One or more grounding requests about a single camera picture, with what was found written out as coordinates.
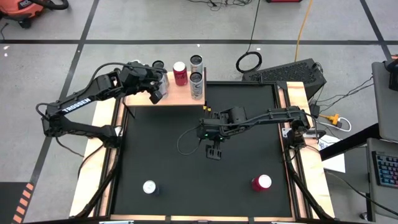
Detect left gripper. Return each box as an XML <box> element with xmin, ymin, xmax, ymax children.
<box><xmin>119</xmin><ymin>61</ymin><xmax>165</xmax><ymax>106</ymax></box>

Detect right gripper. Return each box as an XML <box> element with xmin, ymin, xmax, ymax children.
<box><xmin>197</xmin><ymin>115</ymin><xmax>229</xmax><ymax>161</ymax></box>

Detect red Coca-Cola can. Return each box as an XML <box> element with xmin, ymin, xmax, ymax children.
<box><xmin>251</xmin><ymin>174</ymin><xmax>273</xmax><ymax>192</ymax></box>
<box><xmin>172</xmin><ymin>60</ymin><xmax>189</xmax><ymax>86</ymax></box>

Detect white Celsius Tropical Vibe can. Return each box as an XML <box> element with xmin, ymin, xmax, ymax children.
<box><xmin>190</xmin><ymin>54</ymin><xmax>204</xmax><ymax>75</ymax></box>
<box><xmin>189</xmin><ymin>71</ymin><xmax>205</xmax><ymax>101</ymax></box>

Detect wooden shelf platform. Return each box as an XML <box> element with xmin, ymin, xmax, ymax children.
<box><xmin>124</xmin><ymin>67</ymin><xmax>209</xmax><ymax>119</ymax></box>

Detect black perforated computer case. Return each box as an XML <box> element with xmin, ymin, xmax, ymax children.
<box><xmin>241</xmin><ymin>58</ymin><xmax>328</xmax><ymax>101</ymax></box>

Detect black power adapter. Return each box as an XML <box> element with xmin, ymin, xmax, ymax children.
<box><xmin>309</xmin><ymin>102</ymin><xmax>321</xmax><ymax>119</ymax></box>

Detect white paper sheet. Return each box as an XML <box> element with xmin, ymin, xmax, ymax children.
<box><xmin>317</xmin><ymin>134</ymin><xmax>346</xmax><ymax>174</ymax></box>

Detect yellow power splitter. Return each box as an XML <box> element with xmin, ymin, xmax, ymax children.
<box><xmin>318</xmin><ymin>113</ymin><xmax>343</xmax><ymax>129</ymax></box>

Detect black desk beam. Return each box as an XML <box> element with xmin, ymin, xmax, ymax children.
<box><xmin>319</xmin><ymin>123</ymin><xmax>381</xmax><ymax>162</ymax></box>

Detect orange shop vacuum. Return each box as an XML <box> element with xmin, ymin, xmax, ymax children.
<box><xmin>0</xmin><ymin>0</ymin><xmax>70</xmax><ymax>29</ymax></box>

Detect backlit keyboard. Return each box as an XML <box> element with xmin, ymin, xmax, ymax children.
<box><xmin>371</xmin><ymin>151</ymin><xmax>398</xmax><ymax>190</ymax></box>

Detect grey desk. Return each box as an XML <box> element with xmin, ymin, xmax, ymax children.
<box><xmin>366</xmin><ymin>136</ymin><xmax>398</xmax><ymax>224</ymax></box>

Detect grey flat panel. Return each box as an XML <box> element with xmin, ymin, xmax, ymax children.
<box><xmin>371</xmin><ymin>61</ymin><xmax>398</xmax><ymax>142</ymax></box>

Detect black orange striped mat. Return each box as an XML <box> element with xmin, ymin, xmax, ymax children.
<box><xmin>0</xmin><ymin>182</ymin><xmax>35</xmax><ymax>224</ymax></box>

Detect tangled black cables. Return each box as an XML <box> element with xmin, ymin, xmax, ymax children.
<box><xmin>186</xmin><ymin>0</ymin><xmax>253</xmax><ymax>12</ymax></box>

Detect black aluminium rig frame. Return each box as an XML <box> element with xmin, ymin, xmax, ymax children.
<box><xmin>68</xmin><ymin>80</ymin><xmax>336</xmax><ymax>224</ymax></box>

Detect black floor cable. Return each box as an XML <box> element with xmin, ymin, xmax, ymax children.
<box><xmin>235</xmin><ymin>0</ymin><xmax>264</xmax><ymax>75</ymax></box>

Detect yellow hanging cable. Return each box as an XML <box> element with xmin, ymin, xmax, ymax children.
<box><xmin>294</xmin><ymin>0</ymin><xmax>313</xmax><ymax>62</ymax></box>

